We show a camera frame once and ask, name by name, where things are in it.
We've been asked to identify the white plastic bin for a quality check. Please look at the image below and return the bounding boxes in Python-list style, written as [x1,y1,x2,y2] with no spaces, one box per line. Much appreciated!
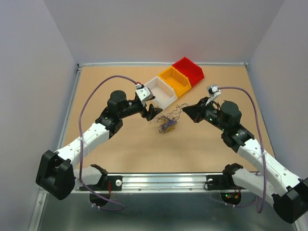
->
[144,76,178,110]

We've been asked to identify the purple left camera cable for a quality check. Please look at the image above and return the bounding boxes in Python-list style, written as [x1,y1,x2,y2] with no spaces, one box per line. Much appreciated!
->
[78,75,142,211]

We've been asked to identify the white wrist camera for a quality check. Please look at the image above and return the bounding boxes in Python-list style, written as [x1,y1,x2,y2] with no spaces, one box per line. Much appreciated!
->
[135,82,155,107]
[206,85,221,105]

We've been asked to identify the purple camera cable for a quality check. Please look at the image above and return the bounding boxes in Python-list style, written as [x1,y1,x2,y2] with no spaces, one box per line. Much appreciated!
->
[78,75,142,211]
[218,86,268,214]

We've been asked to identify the aluminium mounting rail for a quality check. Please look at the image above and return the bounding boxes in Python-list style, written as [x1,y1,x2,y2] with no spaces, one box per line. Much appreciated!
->
[38,171,253,193]

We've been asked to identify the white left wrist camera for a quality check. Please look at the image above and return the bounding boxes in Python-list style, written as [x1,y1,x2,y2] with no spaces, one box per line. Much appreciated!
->
[135,82,155,107]

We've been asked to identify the coloured wire bundle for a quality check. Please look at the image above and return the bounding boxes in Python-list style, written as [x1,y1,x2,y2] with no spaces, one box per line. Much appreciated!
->
[155,103,191,134]

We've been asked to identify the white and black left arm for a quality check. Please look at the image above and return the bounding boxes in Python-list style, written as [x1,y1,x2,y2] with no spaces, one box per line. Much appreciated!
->
[36,87,162,200]

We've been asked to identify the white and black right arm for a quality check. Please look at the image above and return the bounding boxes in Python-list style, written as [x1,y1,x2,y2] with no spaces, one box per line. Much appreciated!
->
[183,97,308,224]

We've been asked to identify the red plastic bin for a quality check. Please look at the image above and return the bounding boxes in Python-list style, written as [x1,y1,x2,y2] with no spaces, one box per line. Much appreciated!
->
[172,57,205,88]

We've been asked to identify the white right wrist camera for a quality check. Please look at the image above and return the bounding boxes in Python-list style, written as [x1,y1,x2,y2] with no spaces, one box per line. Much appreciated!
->
[206,85,221,105]

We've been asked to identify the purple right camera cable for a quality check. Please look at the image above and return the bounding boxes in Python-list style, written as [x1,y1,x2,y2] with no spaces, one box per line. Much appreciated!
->
[218,86,268,214]

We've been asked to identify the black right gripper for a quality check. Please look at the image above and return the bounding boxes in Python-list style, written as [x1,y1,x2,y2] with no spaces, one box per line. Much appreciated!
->
[182,96,228,132]

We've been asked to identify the yellow plastic bin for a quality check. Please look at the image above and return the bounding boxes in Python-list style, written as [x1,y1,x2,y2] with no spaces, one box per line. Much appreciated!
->
[158,66,192,98]

